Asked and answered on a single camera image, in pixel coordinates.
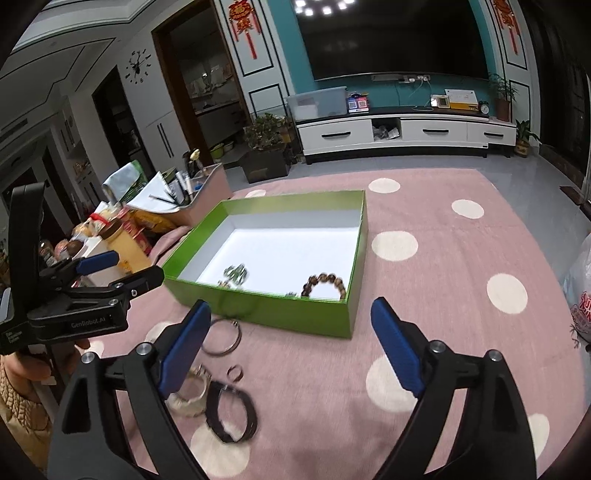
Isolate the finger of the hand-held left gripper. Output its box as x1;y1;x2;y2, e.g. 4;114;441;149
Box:
39;250;120;289
69;266;166;307

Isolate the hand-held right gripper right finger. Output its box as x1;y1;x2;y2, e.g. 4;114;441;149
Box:
370;296;550;480

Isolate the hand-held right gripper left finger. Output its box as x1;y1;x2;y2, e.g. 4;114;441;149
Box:
46;299;212;480

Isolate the wide white bangle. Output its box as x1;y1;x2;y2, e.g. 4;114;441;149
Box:
165;364;213;419

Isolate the green cardboard box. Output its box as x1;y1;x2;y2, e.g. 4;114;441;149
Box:
161;189;369;340

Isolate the person's left forearm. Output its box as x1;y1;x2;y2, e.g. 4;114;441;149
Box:
0;364;54;467

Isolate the green stone jewelry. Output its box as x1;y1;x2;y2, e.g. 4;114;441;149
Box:
218;263;250;288

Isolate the person's left hand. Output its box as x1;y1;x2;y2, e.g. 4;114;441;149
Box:
0;338;92;386

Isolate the yellow jar with brown lid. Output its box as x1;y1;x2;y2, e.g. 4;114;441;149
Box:
100;217;153;273

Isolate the thin silver bangle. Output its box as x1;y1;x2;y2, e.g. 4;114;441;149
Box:
201;319;243;357

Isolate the yellow snack packet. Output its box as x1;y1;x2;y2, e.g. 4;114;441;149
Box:
124;207;179;234

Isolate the pink polka dot blanket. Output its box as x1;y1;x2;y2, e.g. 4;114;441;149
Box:
83;168;576;480

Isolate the green and white package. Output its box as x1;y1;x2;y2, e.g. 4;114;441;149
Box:
102;159;158;204

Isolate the pink open storage box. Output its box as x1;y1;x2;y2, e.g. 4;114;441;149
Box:
177;162;232;227

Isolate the bushy potted plant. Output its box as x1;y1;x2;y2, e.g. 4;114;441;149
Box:
242;113;292;185

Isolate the white printed plastic bag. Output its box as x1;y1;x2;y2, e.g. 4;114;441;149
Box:
560;233;591;354

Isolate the white television cabinet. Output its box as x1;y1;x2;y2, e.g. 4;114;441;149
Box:
295;107;518;165

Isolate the small potted plant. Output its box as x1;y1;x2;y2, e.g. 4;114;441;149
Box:
513;119;541;159

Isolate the clear plastic storage bin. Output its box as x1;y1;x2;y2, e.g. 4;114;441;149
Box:
285;86;348;122

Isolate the white and yellow box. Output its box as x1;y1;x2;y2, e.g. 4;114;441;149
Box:
444;88;479;112

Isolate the tall potted plant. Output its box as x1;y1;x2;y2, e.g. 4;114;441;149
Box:
488;73;518;123

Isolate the large black television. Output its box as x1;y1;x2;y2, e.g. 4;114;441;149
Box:
293;0;491;83

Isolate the black band bracelet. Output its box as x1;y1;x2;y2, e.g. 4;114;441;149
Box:
205;380;260;445

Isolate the brown bead bracelet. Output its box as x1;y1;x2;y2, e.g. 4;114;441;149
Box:
300;272;348;302

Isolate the black wall clock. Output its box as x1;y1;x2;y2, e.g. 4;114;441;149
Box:
124;48;153;85

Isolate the red knot wall decoration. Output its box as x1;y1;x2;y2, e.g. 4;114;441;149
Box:
492;0;522;55
227;0;263;60

